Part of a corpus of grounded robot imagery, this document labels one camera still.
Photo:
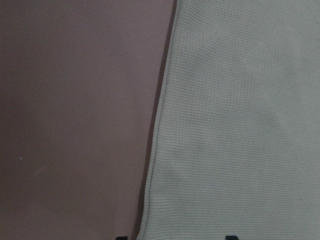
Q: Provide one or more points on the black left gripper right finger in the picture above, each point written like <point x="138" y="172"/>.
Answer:
<point x="230" y="237"/>

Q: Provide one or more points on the olive green long-sleeve shirt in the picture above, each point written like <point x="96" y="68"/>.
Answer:
<point x="236" y="140"/>

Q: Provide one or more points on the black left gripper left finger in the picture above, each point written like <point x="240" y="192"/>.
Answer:
<point x="122" y="238"/>

